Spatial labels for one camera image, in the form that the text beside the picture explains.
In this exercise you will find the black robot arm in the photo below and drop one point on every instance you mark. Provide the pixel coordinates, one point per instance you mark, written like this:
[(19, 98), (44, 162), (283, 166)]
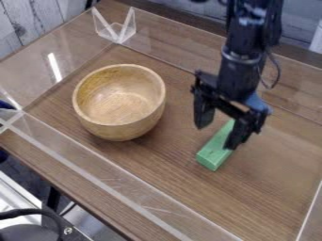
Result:
[(252, 30)]

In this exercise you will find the black metal table leg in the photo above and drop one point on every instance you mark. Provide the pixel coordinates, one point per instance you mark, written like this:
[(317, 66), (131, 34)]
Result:
[(53, 199)]

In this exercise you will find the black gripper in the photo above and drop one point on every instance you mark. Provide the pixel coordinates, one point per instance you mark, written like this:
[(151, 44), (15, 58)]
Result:
[(230, 91)]

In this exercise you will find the green rectangular block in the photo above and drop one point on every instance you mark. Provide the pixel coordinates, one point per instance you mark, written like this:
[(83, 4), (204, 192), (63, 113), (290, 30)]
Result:
[(212, 154)]

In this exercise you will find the black bracket with screw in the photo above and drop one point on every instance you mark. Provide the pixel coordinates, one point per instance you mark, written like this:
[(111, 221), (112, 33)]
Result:
[(72, 233)]

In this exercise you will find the clear acrylic wall panels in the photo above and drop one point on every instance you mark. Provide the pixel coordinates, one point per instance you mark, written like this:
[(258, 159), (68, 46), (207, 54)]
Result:
[(144, 186)]

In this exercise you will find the brown wooden bowl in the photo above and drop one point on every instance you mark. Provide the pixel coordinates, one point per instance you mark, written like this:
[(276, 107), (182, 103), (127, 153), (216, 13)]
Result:
[(119, 101)]

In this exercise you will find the clear acrylic corner bracket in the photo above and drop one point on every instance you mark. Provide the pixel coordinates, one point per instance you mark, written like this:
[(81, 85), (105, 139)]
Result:
[(115, 32)]

